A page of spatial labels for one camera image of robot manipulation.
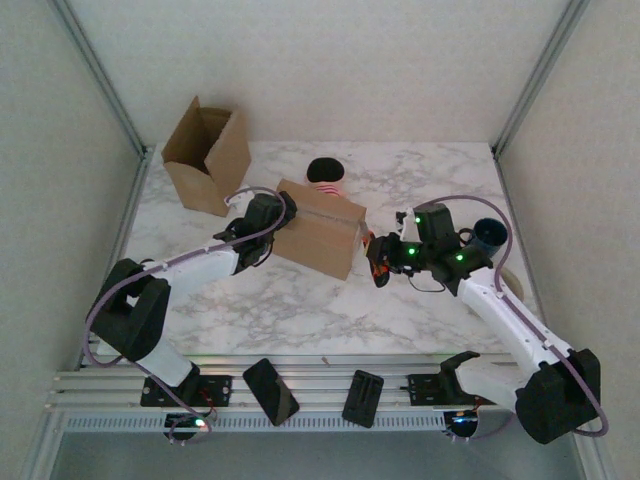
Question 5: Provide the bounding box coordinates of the black smartphone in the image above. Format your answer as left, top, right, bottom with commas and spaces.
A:
242, 358, 301, 427

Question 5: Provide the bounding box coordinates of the grey slotted cable duct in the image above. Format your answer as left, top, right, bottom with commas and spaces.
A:
64, 412, 446, 434

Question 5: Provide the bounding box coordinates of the aluminium rail base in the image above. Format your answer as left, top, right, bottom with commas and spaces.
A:
44, 354, 551, 416

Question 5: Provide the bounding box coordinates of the aluminium frame post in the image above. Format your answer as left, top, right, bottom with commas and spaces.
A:
489, 0, 591, 159
47, 0, 151, 159

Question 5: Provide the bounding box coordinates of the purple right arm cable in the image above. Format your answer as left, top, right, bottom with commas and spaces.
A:
397, 194, 611, 441

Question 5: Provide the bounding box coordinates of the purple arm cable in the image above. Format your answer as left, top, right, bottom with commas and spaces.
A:
397, 194, 611, 441
82, 185, 289, 446

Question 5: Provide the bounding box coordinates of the dark blue mug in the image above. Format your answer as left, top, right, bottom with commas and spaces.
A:
458, 217, 509, 261

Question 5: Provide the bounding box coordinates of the brown cardboard box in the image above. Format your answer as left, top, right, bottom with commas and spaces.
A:
272, 178, 367, 281
161, 94, 252, 218

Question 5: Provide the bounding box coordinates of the controller board with green light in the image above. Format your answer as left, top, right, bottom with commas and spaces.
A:
443, 409, 482, 444
163, 412, 214, 444

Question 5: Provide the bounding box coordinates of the black plastic holder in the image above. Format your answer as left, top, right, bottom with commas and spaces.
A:
341, 369, 385, 430

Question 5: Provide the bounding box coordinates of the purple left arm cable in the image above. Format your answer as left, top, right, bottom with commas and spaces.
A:
82, 185, 289, 446

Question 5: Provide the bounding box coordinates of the aluminium table edge rail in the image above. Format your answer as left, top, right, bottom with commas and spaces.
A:
491, 143, 546, 321
107, 145, 155, 264

